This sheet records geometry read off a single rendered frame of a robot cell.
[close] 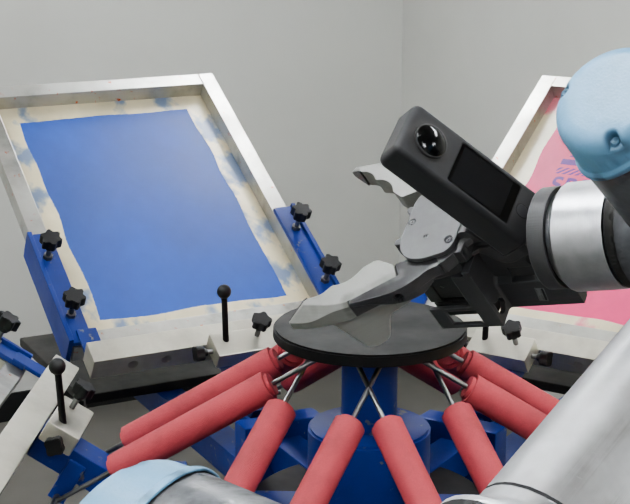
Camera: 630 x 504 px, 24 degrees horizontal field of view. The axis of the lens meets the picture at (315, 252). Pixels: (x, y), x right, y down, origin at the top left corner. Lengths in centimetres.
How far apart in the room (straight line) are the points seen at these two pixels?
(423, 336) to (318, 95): 372
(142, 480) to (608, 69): 37
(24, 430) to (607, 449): 182
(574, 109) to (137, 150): 252
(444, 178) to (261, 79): 485
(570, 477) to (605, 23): 440
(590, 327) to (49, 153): 123
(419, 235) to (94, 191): 220
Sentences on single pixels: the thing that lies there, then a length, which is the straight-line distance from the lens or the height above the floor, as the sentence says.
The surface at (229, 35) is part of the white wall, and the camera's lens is 574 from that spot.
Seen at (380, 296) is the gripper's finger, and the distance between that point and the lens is 102.
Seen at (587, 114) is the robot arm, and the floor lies 188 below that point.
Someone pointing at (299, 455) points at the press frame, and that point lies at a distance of 261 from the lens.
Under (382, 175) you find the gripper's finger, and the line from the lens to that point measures 111.
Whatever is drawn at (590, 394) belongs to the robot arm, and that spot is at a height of 178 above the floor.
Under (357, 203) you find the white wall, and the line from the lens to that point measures 611.
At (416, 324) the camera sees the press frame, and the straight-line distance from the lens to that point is 234.
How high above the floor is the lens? 201
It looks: 14 degrees down
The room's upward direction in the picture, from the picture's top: straight up
